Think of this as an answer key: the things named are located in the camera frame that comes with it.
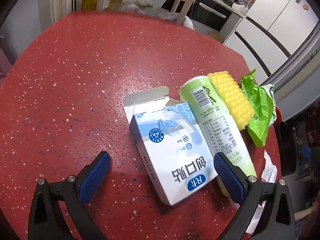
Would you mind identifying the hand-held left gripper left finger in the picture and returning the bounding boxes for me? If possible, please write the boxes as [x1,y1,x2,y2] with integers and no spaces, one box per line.
[28,151,112,240]

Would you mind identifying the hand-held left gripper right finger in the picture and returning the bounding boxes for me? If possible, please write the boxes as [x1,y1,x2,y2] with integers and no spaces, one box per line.
[213,151,297,240]

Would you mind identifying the blue white carton box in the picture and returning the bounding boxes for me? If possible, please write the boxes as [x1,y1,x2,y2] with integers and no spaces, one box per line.
[122,85,222,206]

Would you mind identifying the light green can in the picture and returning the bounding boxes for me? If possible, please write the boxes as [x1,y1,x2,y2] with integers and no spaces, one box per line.
[178,76,258,198]

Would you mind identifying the black trash bin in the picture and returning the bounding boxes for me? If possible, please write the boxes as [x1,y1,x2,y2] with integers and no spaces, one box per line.
[278,121,301,177]

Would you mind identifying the white paper wrapper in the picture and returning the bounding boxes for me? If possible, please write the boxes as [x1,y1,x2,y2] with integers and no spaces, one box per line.
[261,151,278,182]

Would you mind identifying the green plastic wrapper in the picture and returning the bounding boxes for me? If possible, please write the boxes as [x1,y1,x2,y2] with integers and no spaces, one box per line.
[240,68,278,147]

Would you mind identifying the yellow foam roll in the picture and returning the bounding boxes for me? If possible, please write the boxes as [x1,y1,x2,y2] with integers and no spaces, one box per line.
[206,71,256,132]

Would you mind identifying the pile of red bags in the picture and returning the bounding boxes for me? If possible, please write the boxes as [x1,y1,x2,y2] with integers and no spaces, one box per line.
[304,107,320,146]

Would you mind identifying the cardboard box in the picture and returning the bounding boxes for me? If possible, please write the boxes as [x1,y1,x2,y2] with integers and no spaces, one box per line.
[207,30,225,43]

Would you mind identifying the black built-in oven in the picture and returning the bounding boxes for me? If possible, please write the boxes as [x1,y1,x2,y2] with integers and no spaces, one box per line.
[189,0,233,34]

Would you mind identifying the white refrigerator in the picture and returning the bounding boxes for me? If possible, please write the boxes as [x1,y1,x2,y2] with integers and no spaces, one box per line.
[222,0,320,87]

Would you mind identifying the white rice cooker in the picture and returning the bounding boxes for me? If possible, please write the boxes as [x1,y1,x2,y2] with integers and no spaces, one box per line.
[231,1,250,16]

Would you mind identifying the clear plastic bag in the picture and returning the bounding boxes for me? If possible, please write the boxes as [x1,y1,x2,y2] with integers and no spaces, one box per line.
[122,0,153,12]

